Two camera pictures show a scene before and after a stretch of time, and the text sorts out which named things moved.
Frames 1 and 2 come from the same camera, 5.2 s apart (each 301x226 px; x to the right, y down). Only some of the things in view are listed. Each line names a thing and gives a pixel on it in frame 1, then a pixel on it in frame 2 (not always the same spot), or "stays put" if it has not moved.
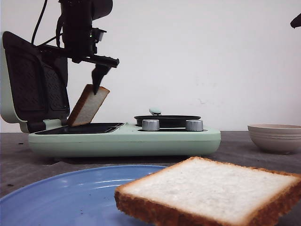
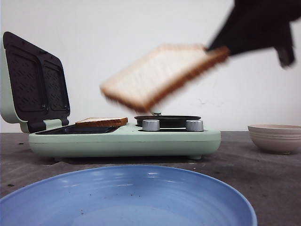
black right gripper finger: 296,22 → 242,30
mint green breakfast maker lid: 34,86 stays put
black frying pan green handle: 165,121 stays put
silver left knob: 150,125 stays put
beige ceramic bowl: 278,138 stays put
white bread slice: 202,191 → 146,82
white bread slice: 90,103 → 99,122
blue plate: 82,197 stays put
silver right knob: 195,125 stays put
